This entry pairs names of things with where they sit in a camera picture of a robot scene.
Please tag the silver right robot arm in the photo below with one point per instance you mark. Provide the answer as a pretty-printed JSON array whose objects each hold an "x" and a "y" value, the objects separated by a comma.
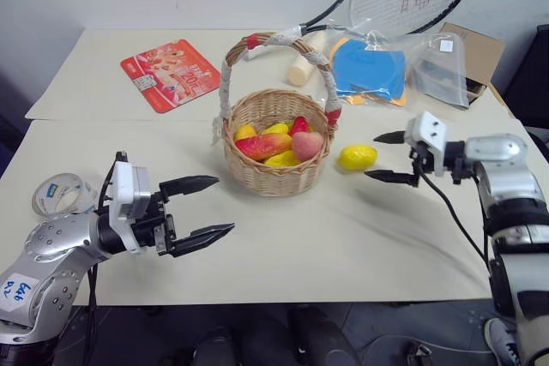
[{"x": 497, "y": 149}]

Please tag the cream wooden cylinder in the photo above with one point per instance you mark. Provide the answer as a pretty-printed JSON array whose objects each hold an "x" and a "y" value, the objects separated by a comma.
[{"x": 302, "y": 68}]

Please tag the red toy strawberry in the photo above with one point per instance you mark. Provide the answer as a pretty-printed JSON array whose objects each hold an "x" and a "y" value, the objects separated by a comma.
[{"x": 300, "y": 124}]

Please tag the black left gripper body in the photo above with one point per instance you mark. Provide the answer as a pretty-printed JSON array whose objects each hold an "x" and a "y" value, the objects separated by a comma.
[{"x": 148, "y": 229}]

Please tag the small yellow toy fruit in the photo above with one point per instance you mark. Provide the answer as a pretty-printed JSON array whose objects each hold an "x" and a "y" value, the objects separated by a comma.
[{"x": 245, "y": 132}]

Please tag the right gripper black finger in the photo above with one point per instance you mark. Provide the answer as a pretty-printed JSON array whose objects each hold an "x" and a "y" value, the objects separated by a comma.
[
  {"x": 392, "y": 177},
  {"x": 392, "y": 138}
]

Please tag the brown cardboard box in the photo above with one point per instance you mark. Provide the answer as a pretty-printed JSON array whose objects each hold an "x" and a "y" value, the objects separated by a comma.
[{"x": 480, "y": 49}]

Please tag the blue table tennis paddle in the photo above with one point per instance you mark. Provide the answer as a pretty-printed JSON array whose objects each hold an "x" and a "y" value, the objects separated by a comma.
[
  {"x": 377, "y": 40},
  {"x": 369, "y": 70}
]

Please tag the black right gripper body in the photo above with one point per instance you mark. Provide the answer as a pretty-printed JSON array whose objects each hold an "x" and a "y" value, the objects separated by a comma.
[{"x": 419, "y": 158}]

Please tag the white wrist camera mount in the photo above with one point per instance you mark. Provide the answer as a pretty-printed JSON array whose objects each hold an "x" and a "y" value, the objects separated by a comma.
[
  {"x": 429, "y": 130},
  {"x": 124, "y": 194}
]

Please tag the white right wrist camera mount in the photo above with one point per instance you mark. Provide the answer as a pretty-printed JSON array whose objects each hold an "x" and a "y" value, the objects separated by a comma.
[{"x": 429, "y": 130}]

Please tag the clear zip bag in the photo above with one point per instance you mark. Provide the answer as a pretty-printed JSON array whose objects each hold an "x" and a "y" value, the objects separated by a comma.
[{"x": 437, "y": 74}]

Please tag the yellow toy lemon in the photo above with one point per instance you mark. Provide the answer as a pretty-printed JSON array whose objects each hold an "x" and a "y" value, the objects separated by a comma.
[{"x": 357, "y": 157}]

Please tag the clear tape roll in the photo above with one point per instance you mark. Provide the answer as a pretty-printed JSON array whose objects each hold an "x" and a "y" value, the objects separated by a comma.
[{"x": 53, "y": 189}]

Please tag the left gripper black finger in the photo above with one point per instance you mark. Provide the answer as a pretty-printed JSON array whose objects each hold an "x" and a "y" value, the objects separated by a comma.
[
  {"x": 188, "y": 184},
  {"x": 201, "y": 239}
]

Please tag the yellow toy banana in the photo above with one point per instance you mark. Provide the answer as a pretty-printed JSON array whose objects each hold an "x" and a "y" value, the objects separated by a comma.
[{"x": 281, "y": 160}]

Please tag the yellow toy mango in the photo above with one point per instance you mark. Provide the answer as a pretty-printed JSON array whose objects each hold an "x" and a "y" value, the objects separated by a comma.
[{"x": 275, "y": 128}]

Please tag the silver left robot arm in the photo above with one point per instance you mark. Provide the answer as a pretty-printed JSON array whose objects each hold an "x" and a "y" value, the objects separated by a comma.
[{"x": 51, "y": 246}]

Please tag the red-yellow long toy mango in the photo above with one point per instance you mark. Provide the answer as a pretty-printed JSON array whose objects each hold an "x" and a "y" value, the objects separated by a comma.
[{"x": 261, "y": 146}]

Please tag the red printed packet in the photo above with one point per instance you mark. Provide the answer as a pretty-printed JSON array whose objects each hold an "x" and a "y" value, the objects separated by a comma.
[{"x": 171, "y": 76}]

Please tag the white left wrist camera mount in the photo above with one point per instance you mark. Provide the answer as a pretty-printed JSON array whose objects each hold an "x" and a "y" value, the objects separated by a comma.
[{"x": 124, "y": 194}]

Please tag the grey white sneaker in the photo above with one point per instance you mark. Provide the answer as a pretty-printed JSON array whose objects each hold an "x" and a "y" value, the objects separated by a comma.
[{"x": 499, "y": 338}]

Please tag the pink toy peach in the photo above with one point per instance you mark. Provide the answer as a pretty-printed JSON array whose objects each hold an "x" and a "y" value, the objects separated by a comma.
[{"x": 306, "y": 146}]

